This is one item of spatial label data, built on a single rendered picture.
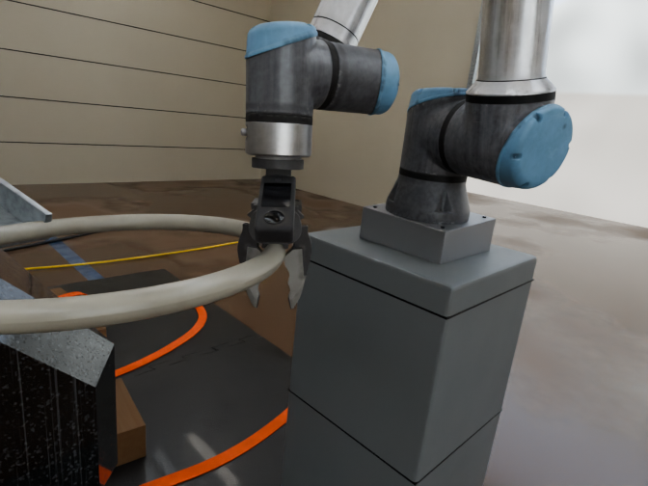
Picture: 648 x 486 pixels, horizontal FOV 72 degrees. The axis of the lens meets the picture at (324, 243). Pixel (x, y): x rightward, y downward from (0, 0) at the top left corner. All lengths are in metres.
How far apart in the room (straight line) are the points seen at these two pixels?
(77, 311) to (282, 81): 0.35
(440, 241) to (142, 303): 0.64
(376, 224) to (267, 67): 0.53
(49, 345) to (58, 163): 5.55
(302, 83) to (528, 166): 0.43
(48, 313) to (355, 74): 0.45
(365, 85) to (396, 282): 0.40
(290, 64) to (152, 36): 6.32
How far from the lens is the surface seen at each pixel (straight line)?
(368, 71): 0.65
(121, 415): 1.67
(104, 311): 0.44
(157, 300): 0.45
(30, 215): 0.91
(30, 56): 6.41
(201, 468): 1.62
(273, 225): 0.53
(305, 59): 0.60
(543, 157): 0.87
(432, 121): 0.95
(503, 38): 0.85
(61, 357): 1.04
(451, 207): 0.99
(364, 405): 1.04
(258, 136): 0.59
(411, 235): 0.97
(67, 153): 6.52
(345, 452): 1.14
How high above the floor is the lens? 1.11
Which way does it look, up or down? 16 degrees down
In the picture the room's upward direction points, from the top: 6 degrees clockwise
